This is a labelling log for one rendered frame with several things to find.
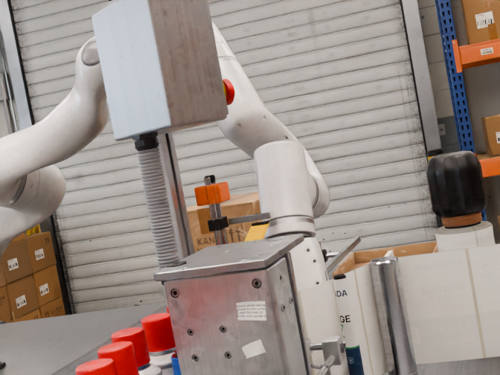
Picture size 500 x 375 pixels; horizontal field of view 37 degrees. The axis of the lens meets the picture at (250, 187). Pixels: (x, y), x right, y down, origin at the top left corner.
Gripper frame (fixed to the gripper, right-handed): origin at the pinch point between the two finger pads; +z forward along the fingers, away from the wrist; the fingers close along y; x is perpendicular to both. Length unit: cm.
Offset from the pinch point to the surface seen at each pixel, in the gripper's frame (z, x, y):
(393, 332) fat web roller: 2.6, -15.4, 16.4
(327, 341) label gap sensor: 3.9, -29.4, 11.3
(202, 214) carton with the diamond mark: -36, 44, -33
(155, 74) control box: -33.3, -32.0, -6.0
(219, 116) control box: -28.7, -24.2, -0.7
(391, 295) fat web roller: -1.9, -17.0, 17.3
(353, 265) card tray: -31, 108, -13
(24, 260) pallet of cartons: -115, 313, -282
